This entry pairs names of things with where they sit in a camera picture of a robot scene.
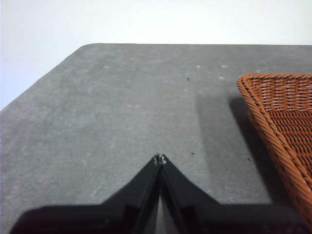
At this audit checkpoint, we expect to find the brown woven wicker basket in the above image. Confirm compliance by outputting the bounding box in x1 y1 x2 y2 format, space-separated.
235 74 312 226

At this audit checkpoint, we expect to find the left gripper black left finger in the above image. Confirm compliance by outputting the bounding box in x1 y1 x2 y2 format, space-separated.
9 153 161 234

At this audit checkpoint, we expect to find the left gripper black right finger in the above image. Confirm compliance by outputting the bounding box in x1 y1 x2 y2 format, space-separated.
161 153 308 234

